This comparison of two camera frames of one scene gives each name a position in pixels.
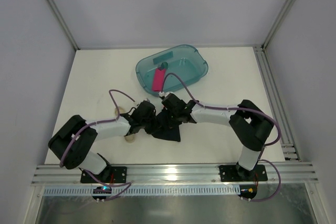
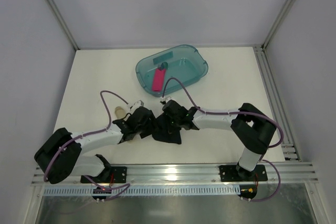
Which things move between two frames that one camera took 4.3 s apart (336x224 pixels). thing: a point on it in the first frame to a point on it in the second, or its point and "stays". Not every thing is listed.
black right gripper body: (168, 118) to (167, 118)
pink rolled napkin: (158, 80) stays
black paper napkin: (165, 127) stays
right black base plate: (234, 173) stays
